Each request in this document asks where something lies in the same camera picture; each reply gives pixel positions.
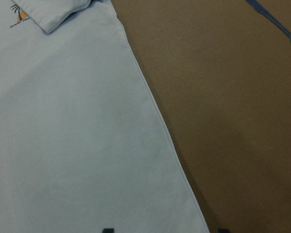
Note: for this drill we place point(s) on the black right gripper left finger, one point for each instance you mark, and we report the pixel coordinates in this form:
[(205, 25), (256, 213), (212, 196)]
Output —
[(108, 230)]

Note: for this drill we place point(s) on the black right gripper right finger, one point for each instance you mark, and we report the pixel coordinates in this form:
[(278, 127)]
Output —
[(222, 230)]

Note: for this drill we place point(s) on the light blue t-shirt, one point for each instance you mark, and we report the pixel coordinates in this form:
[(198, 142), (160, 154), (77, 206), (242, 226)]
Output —
[(83, 145)]

